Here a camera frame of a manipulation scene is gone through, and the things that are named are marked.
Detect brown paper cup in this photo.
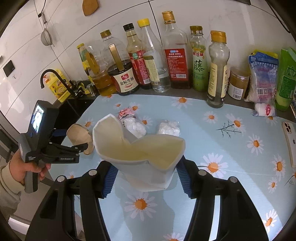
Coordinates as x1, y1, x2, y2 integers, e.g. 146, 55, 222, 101
66, 124, 94, 155

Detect white paper cup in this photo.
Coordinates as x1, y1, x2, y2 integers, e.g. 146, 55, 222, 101
92, 114, 186, 192

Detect white textured tissue ball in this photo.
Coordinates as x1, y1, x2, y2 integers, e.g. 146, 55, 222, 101
123, 117, 147, 138

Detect colourful snack wrapper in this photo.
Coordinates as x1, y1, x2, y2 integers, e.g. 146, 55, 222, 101
118, 108, 135, 120

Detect left forearm beige sleeve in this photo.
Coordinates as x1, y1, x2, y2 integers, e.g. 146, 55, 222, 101
0, 162, 25, 221

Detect black kitchen sink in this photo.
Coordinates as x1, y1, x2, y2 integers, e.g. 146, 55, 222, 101
51, 94, 98, 144

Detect black kitchen faucet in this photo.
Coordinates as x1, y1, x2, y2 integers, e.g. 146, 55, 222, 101
40, 69, 74, 103

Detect person's left hand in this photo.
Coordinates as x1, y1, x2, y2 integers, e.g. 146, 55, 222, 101
9, 150, 51, 185

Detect daisy print blue tablecloth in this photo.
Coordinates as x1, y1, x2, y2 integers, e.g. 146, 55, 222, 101
49, 93, 296, 241

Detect black yellow rubber gloves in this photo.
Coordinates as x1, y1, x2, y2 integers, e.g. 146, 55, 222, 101
70, 80, 91, 98

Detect yellow dish soap bottle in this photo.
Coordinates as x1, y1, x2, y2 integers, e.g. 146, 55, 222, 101
43, 72, 70, 103

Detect soy sauce bottle red label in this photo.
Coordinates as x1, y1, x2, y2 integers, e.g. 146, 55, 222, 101
100, 30, 139, 95

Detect large cooking oil jug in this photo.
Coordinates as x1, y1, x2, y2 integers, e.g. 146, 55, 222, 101
85, 40, 117, 96

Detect yellow cap clear bottle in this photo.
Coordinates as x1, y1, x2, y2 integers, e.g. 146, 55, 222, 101
137, 18, 171, 93

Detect gold cap sesame oil bottle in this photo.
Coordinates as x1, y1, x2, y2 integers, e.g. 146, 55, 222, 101
207, 30, 230, 108

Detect green yellow oil bottle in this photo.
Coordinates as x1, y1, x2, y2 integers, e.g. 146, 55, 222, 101
77, 43, 93, 83

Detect brown paste jar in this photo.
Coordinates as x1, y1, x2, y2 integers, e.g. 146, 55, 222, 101
227, 67, 250, 100

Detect blue salt bag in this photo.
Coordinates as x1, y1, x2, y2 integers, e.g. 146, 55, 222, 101
245, 50, 278, 104

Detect hanging metal strainer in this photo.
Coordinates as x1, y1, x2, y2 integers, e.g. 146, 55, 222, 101
34, 0, 54, 46

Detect white smartphone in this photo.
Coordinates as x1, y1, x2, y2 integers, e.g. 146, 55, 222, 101
282, 121, 296, 168

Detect black cap vinegar bottle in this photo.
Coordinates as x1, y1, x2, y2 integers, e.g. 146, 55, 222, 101
123, 23, 152, 89

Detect green label pepper oil bottle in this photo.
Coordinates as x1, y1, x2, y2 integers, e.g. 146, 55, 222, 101
190, 26, 209, 92

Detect gold cap red label bottle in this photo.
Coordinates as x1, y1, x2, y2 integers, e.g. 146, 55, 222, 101
162, 11, 192, 89

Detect green seasoning pouch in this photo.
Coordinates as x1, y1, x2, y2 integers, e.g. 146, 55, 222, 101
275, 47, 295, 111

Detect black wall socket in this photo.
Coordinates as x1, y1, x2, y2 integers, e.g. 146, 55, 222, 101
3, 60, 15, 77

